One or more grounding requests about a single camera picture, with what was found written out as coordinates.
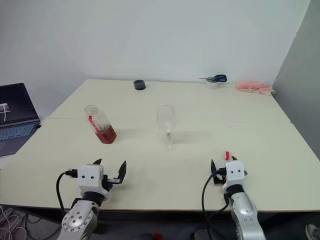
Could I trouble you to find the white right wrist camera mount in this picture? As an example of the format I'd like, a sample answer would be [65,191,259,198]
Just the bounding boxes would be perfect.
[222,160,247,191]

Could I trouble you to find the clear bottle with red drink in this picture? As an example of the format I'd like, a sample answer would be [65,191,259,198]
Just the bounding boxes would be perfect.
[84,104,118,145]

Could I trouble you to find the pink cloth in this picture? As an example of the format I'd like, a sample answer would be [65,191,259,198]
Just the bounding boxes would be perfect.
[236,80,276,96]

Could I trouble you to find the clear wine glass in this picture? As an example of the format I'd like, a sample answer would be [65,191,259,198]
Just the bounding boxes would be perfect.
[156,104,176,151]

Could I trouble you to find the white floor cables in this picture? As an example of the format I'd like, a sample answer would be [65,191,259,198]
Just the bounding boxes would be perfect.
[0,204,27,240]

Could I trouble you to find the dark grey laptop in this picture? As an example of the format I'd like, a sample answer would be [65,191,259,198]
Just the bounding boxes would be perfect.
[0,82,41,158]

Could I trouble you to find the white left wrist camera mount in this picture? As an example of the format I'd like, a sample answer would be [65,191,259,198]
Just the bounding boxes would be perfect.
[76,164,110,201]

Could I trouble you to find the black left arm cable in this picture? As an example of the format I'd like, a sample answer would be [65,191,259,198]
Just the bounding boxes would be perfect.
[56,169,79,218]

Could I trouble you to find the white tape roll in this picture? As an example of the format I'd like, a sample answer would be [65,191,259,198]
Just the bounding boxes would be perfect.
[205,77,221,90]

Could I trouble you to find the grey shoe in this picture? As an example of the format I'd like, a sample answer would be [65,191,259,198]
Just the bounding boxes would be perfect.
[305,224,320,240]

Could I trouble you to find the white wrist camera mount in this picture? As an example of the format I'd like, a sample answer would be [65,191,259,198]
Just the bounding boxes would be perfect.
[222,160,247,191]
[76,164,110,201]

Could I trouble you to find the black round lid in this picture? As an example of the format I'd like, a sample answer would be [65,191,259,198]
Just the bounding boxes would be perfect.
[133,79,147,91]

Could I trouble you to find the blue handled scissors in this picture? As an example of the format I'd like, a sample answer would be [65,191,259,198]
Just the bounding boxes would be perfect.
[198,74,228,83]

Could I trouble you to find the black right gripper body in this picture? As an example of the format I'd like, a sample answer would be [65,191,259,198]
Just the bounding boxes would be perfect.
[213,169,249,186]

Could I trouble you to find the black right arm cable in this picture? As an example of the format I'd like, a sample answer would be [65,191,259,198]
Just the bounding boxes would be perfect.
[201,168,230,240]

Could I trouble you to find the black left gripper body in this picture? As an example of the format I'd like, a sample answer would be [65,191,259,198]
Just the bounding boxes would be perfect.
[101,174,121,194]

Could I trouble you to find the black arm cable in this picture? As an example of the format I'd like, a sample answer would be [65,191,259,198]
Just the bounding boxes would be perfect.
[201,168,230,240]
[56,169,79,218]

